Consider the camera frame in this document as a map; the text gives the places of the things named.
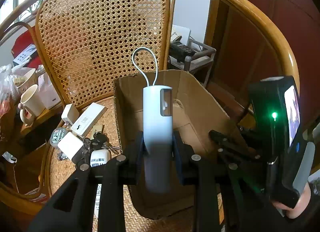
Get white paper with writing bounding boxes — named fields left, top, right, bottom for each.
left=170, top=25, right=191, bottom=45

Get brown cardboard box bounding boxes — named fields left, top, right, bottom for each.
left=114, top=70, right=246, bottom=220

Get rattan cane chair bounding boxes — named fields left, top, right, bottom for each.
left=0, top=0, right=301, bottom=232

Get white remote control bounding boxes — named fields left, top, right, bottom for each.
left=90, top=149, right=111, bottom=218

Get person's right hand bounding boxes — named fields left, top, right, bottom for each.
left=271, top=182, right=311, bottom=219

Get white power adapter large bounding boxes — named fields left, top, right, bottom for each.
left=57, top=132, right=87, bottom=164

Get white tissue box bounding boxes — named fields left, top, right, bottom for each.
left=38, top=73, right=61, bottom=110

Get bunch of keys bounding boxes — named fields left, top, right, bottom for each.
left=84, top=125, right=120, bottom=155

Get white flat rectangular device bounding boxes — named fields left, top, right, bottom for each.
left=71, top=103, right=107, bottom=138

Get metal side shelf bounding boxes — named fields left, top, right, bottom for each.
left=168, top=39, right=216, bottom=88

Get white cylindrical flashlight with loop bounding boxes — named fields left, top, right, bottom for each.
left=131, top=47, right=173, bottom=194

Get small white plug adapter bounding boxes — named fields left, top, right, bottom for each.
left=61, top=104, right=80, bottom=125

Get black desk telephone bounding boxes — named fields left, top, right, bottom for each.
left=169, top=41, right=195, bottom=63

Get cream ceramic mug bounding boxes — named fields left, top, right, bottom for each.
left=18, top=84, right=45, bottom=126

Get clear plastic bag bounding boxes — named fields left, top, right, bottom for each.
left=1, top=63, right=31, bottom=121

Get red cloth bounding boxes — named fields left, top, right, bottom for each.
left=11, top=30, right=42, bottom=69

